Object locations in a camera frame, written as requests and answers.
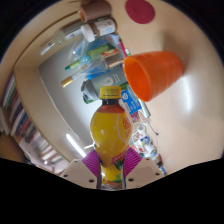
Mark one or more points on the red round coaster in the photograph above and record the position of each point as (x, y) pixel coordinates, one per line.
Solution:
(140, 10)

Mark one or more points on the orange plastic cup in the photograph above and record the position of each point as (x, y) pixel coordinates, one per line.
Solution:
(163, 71)

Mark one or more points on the yellow drink bottle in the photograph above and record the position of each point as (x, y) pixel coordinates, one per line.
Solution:
(110, 133)

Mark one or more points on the white light bar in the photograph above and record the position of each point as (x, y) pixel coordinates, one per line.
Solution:
(76, 145)

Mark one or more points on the wooden shelf unit with books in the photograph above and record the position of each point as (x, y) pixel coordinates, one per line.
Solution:
(23, 120)

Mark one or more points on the clear bottle with green cap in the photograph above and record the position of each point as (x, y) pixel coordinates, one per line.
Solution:
(75, 64)

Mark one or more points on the green glass bottle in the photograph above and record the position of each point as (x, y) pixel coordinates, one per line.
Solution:
(88, 99)

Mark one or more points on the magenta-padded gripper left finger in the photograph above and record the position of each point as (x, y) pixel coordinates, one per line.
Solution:
(78, 170)

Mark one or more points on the small brown jar white lid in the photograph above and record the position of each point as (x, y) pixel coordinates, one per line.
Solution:
(100, 29)

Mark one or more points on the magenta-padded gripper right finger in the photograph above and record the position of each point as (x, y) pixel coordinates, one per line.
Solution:
(145, 170)

